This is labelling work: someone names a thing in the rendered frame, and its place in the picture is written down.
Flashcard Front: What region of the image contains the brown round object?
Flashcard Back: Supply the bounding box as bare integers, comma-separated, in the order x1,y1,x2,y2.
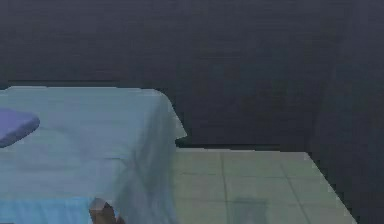
88,197,126,224

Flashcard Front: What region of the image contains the pale blue bed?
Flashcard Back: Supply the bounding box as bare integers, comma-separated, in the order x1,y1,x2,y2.
0,85,188,224

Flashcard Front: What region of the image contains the purple pillow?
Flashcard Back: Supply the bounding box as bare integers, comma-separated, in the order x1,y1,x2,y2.
0,107,41,149

